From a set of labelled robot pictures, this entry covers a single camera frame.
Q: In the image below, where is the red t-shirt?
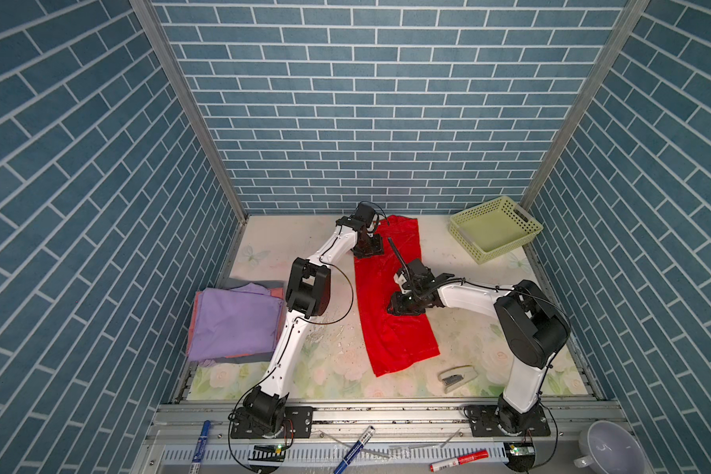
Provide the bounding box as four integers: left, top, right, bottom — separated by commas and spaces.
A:
352, 214, 442, 378

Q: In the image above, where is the pale green plastic basket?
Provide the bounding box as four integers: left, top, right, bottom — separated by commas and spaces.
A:
448, 197, 543, 265

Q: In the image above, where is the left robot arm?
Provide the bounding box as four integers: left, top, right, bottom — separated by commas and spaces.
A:
234, 201, 386, 438

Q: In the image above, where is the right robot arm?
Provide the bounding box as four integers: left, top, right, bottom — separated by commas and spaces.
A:
388, 260, 571, 436

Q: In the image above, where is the grey stapler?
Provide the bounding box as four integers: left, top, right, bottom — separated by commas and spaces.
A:
438, 365, 478, 394

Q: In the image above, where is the folded purple t-shirt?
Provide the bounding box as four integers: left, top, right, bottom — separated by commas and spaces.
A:
188, 282, 286, 363

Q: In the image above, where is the blue marker pen centre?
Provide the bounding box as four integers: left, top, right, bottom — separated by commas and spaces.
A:
333, 426, 375, 474

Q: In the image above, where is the blue marker pen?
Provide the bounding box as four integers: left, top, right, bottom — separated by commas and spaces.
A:
333, 426, 375, 474
189, 420, 211, 474

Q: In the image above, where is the red marker pen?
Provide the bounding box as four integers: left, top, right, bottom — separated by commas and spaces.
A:
430, 450, 490, 473

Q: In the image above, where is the folded pink t-shirt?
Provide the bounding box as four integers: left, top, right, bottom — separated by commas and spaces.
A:
186, 292, 203, 357

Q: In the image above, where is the blue marker pen left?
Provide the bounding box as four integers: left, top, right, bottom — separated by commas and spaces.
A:
189, 420, 211, 474

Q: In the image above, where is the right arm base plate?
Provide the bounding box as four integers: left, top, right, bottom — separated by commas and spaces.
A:
462, 403, 551, 438

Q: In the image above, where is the aluminium frame rail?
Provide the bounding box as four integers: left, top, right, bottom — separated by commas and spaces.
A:
132, 396, 633, 473

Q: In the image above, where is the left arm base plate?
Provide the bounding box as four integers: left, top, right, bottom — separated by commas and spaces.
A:
228, 405, 313, 440

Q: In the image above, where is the left aluminium corner post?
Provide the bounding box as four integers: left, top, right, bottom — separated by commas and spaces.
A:
128, 0, 249, 224

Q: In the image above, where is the aluminium corner post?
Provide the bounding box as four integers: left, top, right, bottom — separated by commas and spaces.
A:
519, 0, 653, 209
128, 0, 249, 224

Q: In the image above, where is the right aluminium corner post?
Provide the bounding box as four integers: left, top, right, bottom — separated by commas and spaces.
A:
519, 0, 653, 209

